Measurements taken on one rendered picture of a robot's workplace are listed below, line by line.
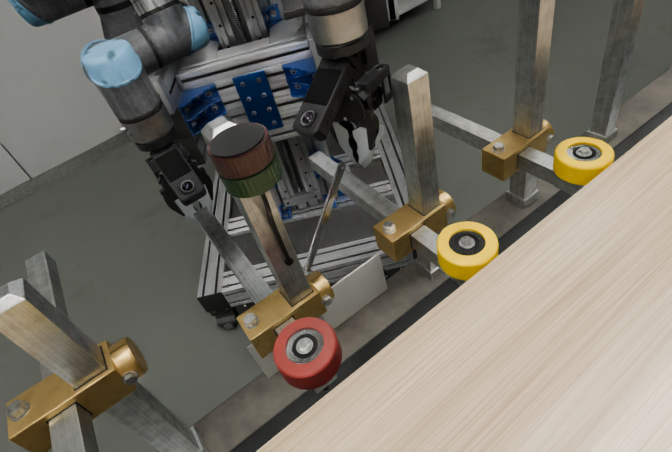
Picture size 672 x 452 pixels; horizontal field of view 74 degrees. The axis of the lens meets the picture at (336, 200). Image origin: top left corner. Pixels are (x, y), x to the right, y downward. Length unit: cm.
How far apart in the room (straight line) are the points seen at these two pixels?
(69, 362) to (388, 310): 49
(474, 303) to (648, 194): 29
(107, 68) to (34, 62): 236
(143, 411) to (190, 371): 113
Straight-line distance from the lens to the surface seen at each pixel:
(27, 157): 327
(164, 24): 87
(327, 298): 66
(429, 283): 84
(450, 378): 53
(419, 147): 64
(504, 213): 95
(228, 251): 78
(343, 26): 59
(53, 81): 314
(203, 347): 181
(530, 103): 82
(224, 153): 42
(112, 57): 75
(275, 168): 44
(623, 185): 73
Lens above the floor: 137
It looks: 41 degrees down
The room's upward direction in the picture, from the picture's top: 17 degrees counter-clockwise
